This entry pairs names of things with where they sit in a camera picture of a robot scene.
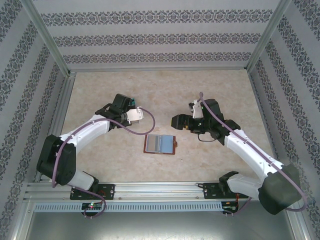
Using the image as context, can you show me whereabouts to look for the brown card holder blue sleeves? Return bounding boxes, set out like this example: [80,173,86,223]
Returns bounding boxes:
[143,134,179,156]

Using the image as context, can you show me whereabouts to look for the slotted grey cable duct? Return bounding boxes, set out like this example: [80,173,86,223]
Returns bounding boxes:
[33,201,223,212]

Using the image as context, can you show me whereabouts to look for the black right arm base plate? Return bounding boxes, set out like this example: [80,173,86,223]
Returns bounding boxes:
[202,182,249,200]

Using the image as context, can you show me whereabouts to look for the aluminium floor rail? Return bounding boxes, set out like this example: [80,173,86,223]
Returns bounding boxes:
[34,72,77,183]

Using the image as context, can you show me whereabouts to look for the circuit board with green light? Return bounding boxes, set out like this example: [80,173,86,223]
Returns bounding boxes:
[81,202,103,210]

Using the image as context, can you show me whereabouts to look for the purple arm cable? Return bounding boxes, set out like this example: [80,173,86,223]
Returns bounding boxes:
[198,92,308,217]
[51,106,156,220]

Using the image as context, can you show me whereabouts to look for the grey metal sheet panel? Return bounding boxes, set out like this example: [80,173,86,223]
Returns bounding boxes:
[24,212,298,240]

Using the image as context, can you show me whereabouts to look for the aluminium frame beam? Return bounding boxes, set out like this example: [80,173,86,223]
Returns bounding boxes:
[67,66,251,74]

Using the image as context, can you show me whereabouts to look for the clear acrylic card box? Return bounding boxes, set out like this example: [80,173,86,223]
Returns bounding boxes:
[128,97,141,126]

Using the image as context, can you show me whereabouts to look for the aluminium frame post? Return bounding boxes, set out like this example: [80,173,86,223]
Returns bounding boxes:
[246,0,293,72]
[19,0,72,77]

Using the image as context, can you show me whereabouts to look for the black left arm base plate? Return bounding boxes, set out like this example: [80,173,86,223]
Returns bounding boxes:
[69,183,116,201]

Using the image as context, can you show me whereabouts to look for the thin black cable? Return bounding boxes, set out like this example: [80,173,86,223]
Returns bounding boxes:
[196,132,216,142]

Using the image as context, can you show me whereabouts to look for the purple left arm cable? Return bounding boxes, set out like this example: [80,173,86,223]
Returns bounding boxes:
[51,106,156,220]

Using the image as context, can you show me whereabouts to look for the aluminium mounting rail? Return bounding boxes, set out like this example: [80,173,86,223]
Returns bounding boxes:
[24,181,293,201]

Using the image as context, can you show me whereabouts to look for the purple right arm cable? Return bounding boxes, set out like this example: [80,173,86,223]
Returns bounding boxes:
[198,92,308,217]

